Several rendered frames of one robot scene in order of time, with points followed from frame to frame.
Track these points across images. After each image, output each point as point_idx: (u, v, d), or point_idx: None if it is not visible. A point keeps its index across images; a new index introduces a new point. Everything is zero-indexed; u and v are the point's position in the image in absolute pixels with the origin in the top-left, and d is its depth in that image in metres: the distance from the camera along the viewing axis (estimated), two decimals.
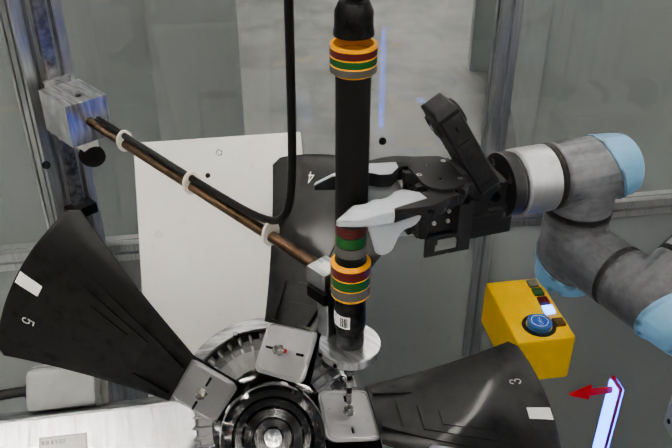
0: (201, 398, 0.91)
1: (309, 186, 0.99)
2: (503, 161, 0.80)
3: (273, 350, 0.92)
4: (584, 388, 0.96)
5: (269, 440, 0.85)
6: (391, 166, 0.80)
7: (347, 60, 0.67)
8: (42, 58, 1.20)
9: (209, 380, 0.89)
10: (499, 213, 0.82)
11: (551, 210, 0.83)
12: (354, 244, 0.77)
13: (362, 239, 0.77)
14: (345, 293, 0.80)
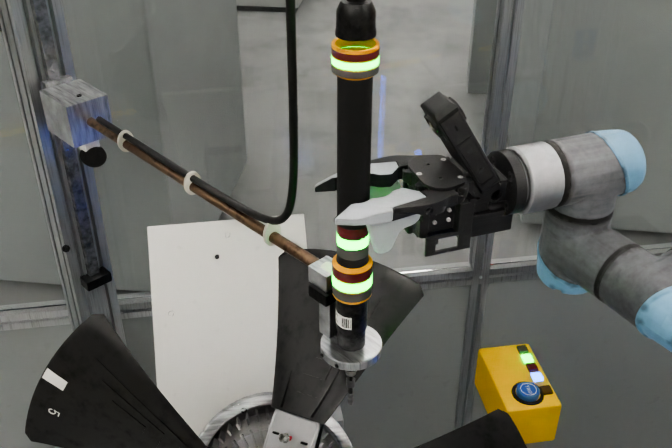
0: None
1: None
2: (503, 159, 0.80)
3: (279, 438, 1.00)
4: None
5: None
6: (391, 166, 0.80)
7: (349, 61, 0.67)
8: (61, 145, 1.28)
9: None
10: (500, 211, 0.82)
11: (552, 208, 0.83)
12: (356, 244, 0.77)
13: (364, 239, 0.77)
14: (347, 293, 0.80)
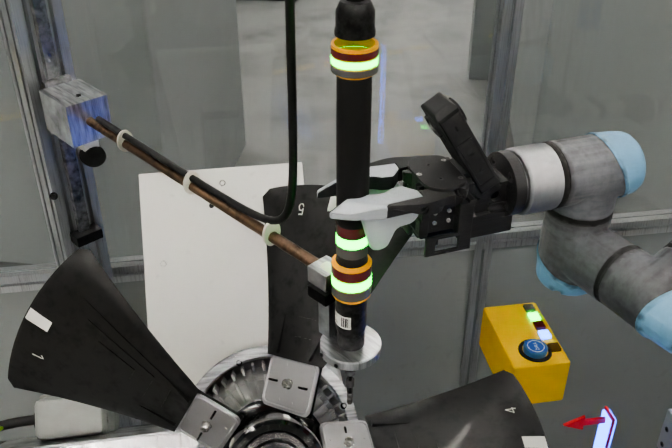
0: (283, 385, 0.95)
1: (502, 412, 1.01)
2: (503, 160, 0.80)
3: (347, 437, 0.95)
4: (578, 419, 0.99)
5: None
6: (391, 168, 0.80)
7: (348, 60, 0.67)
8: None
9: (304, 389, 0.93)
10: (500, 212, 0.82)
11: (552, 209, 0.83)
12: (355, 244, 0.77)
13: (363, 239, 0.77)
14: (346, 293, 0.80)
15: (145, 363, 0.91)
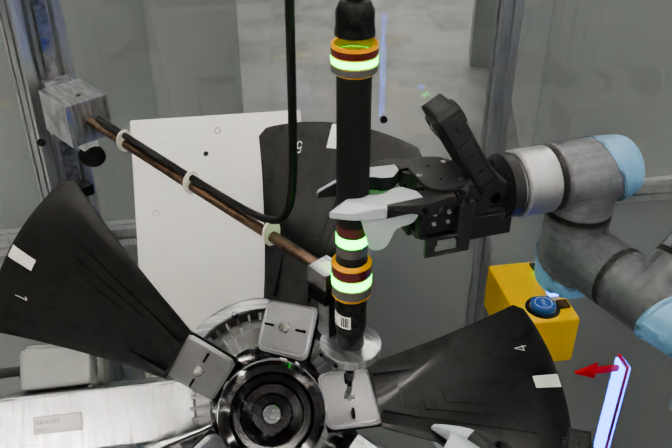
0: (280, 329, 0.91)
1: (511, 350, 0.95)
2: (503, 162, 0.80)
3: (352, 391, 0.90)
4: (590, 366, 0.94)
5: (269, 411, 0.83)
6: (391, 169, 0.80)
7: (348, 60, 0.66)
8: (37, 35, 1.18)
9: (302, 331, 0.88)
10: (499, 214, 0.82)
11: (551, 211, 0.83)
12: (355, 244, 0.77)
13: (363, 239, 0.77)
14: (346, 293, 0.80)
15: (134, 302, 0.86)
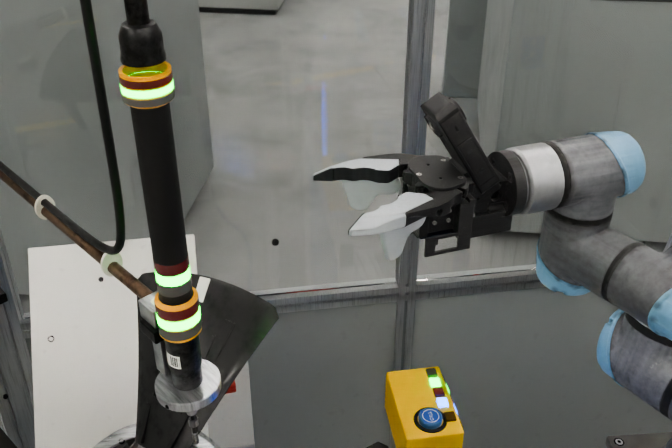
0: None
1: None
2: (503, 160, 0.80)
3: None
4: None
5: None
6: (392, 163, 0.81)
7: (133, 88, 0.62)
8: None
9: None
10: (500, 212, 0.82)
11: (552, 209, 0.83)
12: (172, 280, 0.72)
13: (182, 275, 0.72)
14: (169, 332, 0.75)
15: None
